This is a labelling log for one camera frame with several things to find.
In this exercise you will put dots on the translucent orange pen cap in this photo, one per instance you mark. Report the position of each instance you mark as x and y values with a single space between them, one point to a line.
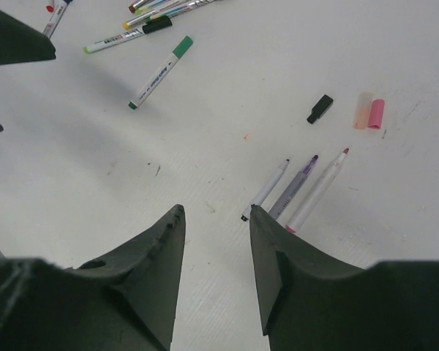
362 111

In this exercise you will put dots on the brown capped marker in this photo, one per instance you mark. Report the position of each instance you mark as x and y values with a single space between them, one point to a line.
138 4

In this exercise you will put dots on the black capped thin pen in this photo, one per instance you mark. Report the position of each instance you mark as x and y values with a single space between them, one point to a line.
265 190

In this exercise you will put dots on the pink marker cap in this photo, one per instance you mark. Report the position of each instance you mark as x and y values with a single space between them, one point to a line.
376 114

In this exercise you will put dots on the yellow green capped marker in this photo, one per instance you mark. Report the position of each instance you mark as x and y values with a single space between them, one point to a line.
140 20

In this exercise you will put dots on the dark green capped marker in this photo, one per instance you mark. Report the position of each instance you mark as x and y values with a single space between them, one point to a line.
178 9

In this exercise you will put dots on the black pen cap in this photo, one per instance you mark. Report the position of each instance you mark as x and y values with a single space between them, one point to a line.
323 104

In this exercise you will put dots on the grey purple pen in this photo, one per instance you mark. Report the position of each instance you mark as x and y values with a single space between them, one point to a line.
292 188

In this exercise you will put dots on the pink capped marker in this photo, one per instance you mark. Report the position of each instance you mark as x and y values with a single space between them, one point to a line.
316 193

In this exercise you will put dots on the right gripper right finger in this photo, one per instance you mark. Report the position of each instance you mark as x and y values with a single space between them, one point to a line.
309 300

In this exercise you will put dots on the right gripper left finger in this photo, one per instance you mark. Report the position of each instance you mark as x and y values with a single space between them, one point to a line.
123 300

